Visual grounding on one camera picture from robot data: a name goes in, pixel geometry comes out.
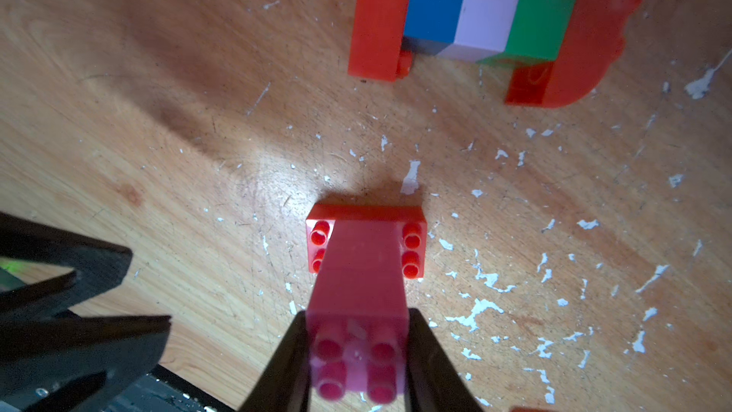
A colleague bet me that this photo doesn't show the pink lego brick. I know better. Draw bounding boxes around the pink lego brick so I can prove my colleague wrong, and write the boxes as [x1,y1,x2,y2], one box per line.
[307,240,408,323]
[306,309,409,406]

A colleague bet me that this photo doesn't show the lilac lego brick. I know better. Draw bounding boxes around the lilac lego brick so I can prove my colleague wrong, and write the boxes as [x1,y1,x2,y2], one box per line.
[438,0,519,63]

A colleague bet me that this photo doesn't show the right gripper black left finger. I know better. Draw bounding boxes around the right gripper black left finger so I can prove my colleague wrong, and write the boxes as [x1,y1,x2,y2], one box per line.
[238,311,311,412]

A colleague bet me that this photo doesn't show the blue lego brick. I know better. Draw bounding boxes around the blue lego brick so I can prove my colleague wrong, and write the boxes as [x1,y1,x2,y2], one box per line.
[402,0,462,55]

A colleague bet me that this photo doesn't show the long red lego brick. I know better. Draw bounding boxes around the long red lego brick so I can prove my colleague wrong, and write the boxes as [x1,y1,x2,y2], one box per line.
[305,203,427,280]

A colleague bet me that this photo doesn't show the green lego brick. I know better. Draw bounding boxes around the green lego brick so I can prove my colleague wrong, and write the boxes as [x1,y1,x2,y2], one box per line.
[480,0,576,69]

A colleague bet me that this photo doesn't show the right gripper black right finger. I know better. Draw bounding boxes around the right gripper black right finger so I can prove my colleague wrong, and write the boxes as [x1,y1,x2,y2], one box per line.
[404,308,482,412]

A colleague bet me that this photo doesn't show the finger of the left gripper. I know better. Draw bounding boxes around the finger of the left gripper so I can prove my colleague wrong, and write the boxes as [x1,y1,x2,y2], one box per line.
[0,211,133,322]
[1,316,172,411]

